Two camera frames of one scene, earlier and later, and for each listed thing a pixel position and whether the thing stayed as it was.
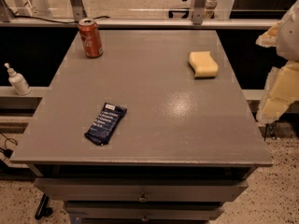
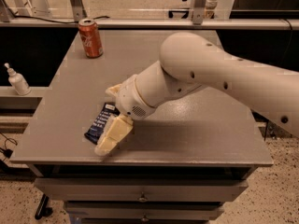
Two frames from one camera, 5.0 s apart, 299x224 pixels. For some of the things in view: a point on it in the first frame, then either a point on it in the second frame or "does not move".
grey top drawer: x=149 y=189 does not move
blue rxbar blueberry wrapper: x=104 y=124 does not move
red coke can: x=91 y=36 does not move
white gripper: x=290 y=36 → x=131 y=97
